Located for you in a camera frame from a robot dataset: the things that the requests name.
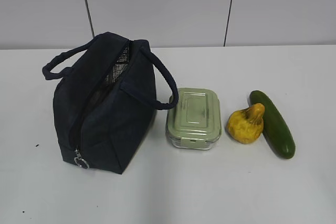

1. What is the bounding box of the silver zipper pull ring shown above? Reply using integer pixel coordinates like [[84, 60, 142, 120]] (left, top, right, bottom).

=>
[[72, 147, 90, 169]]

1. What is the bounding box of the navy blue lunch bag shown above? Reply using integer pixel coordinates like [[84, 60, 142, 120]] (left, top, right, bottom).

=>
[[42, 32, 179, 174]]

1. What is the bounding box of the green cucumber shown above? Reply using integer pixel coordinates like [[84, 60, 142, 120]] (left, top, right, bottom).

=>
[[249, 90, 296, 159]]

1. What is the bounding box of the yellow toy gourd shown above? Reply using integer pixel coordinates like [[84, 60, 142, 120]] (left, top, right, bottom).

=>
[[226, 103, 265, 144]]

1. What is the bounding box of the green lid glass container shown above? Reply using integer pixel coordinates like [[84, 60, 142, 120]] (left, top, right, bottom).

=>
[[166, 88, 222, 150]]

